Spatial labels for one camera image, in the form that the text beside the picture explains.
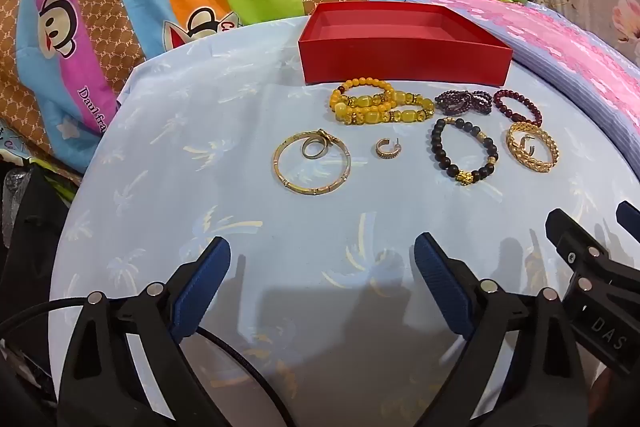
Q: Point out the thin gold bangle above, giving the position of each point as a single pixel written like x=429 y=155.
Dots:
x=280 y=177

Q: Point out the red cardboard box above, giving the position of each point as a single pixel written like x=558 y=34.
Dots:
x=400 y=62

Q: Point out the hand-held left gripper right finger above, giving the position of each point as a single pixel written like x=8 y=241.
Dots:
x=440 y=287

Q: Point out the black bag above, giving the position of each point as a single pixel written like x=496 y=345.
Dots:
x=30 y=232

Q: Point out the gold hoop earring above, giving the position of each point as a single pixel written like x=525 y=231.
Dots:
x=384 y=152

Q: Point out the light blue palm-print sheet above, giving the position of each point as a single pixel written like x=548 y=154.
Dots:
x=200 y=97

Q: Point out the small gold earring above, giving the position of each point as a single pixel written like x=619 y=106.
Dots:
x=528 y=150

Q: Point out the pink and blue quilt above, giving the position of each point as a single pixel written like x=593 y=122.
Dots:
x=575 y=57

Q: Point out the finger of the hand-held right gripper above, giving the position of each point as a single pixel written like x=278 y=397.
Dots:
x=562 y=229
x=630 y=217

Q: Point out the colourful striped printed blanket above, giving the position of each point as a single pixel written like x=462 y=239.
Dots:
x=125 y=7

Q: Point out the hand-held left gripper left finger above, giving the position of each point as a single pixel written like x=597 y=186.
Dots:
x=200 y=287

